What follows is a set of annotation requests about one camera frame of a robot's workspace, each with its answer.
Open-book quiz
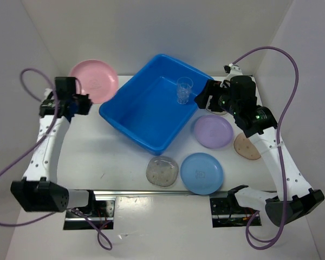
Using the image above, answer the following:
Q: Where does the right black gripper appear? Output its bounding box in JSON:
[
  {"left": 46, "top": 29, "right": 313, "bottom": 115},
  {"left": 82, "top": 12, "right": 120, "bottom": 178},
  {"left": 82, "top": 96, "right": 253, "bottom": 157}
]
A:
[{"left": 193, "top": 79, "right": 239, "bottom": 115}]

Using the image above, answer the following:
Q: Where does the clear plastic cup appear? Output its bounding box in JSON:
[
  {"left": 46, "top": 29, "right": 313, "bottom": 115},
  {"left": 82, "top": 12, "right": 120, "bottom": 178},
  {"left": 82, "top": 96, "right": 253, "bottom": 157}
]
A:
[
  {"left": 177, "top": 77, "right": 193, "bottom": 91},
  {"left": 177, "top": 89, "right": 191, "bottom": 105}
]

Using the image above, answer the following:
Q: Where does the pink round plate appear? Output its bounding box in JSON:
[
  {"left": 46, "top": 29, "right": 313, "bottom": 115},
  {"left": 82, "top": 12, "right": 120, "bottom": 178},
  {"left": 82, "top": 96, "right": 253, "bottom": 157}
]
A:
[{"left": 69, "top": 60, "right": 119, "bottom": 104}]

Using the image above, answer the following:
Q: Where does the purple round plate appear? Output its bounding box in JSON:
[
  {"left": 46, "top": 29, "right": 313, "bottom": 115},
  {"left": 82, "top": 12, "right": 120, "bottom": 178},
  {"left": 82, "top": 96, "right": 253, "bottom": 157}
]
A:
[{"left": 193, "top": 115, "right": 233, "bottom": 149}]

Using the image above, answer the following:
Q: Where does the blue round plate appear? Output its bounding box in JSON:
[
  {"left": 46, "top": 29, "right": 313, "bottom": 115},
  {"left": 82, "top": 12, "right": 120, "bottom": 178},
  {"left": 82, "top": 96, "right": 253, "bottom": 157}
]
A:
[{"left": 180, "top": 153, "right": 224, "bottom": 195}]

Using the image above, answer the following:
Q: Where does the grey translucent speckled dish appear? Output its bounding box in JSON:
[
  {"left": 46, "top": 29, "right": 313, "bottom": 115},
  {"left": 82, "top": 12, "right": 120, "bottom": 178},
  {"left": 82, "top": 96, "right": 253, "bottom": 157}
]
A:
[{"left": 146, "top": 155, "right": 179, "bottom": 188}]

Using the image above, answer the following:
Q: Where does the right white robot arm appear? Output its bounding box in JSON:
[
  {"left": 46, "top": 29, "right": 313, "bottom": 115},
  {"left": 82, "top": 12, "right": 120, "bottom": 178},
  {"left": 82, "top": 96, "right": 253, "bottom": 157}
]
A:
[{"left": 194, "top": 75, "right": 325, "bottom": 226}]

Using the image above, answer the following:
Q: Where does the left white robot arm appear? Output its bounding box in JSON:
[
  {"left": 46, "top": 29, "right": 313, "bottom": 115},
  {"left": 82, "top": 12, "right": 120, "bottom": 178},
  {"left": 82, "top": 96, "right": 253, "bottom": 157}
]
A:
[{"left": 10, "top": 77, "right": 98, "bottom": 217}]

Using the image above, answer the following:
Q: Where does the blue plastic bin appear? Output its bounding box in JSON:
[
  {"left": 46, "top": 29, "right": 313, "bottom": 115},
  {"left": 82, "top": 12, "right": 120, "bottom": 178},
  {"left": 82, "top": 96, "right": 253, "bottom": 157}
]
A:
[{"left": 99, "top": 54, "right": 211, "bottom": 155}]

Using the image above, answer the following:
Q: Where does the clear translucent dish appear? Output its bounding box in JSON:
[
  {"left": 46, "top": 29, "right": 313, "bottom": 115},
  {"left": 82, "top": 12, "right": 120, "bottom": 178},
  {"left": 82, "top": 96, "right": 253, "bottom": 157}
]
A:
[{"left": 206, "top": 108, "right": 227, "bottom": 116}]

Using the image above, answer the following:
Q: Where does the pink translucent dish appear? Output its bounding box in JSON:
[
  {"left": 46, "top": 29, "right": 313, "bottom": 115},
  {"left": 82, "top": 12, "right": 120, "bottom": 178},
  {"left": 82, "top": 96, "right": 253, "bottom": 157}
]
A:
[{"left": 233, "top": 133, "right": 261, "bottom": 160}]

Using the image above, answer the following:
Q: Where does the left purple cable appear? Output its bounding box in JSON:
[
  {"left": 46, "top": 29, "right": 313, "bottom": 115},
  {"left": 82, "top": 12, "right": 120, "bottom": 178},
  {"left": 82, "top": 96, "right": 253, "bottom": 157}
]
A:
[{"left": 0, "top": 67, "right": 113, "bottom": 250}]

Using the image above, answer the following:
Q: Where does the purple cable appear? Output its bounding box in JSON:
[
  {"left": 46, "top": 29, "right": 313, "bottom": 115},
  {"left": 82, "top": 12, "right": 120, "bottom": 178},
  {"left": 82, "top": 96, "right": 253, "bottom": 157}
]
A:
[
  {"left": 245, "top": 45, "right": 299, "bottom": 250},
  {"left": 0, "top": 67, "right": 113, "bottom": 250}
]

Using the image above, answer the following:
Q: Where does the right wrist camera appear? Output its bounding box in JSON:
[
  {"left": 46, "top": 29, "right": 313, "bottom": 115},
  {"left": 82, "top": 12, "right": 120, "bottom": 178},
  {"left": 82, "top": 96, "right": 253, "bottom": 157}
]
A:
[{"left": 224, "top": 63, "right": 243, "bottom": 81}]

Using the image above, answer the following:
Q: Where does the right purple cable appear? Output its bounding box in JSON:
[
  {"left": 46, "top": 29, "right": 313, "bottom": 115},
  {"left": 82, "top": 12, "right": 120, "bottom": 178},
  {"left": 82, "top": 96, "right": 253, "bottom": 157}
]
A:
[{"left": 245, "top": 45, "right": 299, "bottom": 250}]

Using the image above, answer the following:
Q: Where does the aluminium rail front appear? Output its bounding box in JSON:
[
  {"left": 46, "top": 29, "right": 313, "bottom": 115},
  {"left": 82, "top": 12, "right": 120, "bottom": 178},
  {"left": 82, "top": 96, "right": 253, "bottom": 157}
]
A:
[{"left": 92, "top": 189, "right": 280, "bottom": 196}]

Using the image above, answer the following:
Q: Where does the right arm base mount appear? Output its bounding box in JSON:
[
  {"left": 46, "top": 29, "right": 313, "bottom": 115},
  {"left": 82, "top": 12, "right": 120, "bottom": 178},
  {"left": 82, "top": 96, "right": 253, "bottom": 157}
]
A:
[{"left": 210, "top": 197, "right": 256, "bottom": 228}]

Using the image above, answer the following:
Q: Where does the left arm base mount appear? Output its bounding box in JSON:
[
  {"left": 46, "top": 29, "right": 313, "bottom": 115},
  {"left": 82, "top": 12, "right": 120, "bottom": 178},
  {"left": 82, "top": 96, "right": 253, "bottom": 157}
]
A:
[{"left": 63, "top": 197, "right": 115, "bottom": 230}]

